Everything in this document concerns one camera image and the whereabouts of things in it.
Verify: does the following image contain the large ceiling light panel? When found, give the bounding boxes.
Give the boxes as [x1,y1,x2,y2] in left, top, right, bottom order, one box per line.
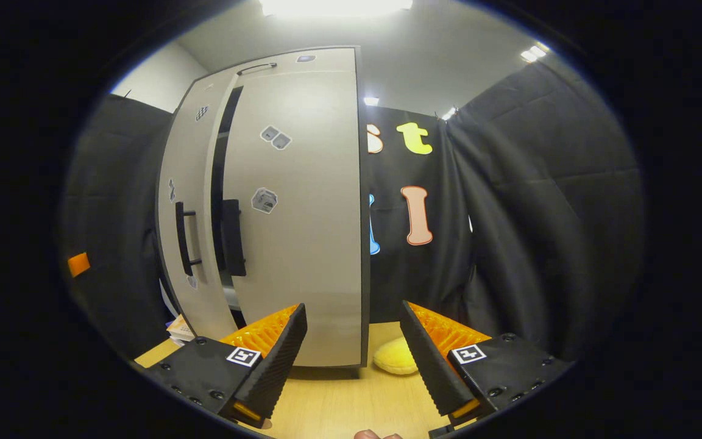
[260,0,413,18]

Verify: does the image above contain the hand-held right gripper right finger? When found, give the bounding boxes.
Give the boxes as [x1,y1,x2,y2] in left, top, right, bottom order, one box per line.
[399,301,573,427]

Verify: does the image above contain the stack of booklets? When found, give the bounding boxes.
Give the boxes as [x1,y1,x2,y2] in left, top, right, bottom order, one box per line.
[167,314,196,343]

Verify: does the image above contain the yellow plush toy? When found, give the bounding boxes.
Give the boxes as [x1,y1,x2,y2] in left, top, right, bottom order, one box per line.
[374,337,419,375]

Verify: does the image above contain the grey cabinet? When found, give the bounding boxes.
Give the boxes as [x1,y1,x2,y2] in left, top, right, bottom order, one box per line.
[156,46,371,369]

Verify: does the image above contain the grey cabinet door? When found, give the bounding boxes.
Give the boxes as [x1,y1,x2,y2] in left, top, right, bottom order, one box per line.
[220,68,369,368]
[157,76,242,342]

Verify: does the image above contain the black door handle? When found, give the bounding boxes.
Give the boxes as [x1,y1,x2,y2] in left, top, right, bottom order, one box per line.
[175,201,202,277]
[222,199,247,277]

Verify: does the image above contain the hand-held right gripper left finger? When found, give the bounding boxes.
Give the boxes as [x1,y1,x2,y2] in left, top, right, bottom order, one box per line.
[135,304,308,427]

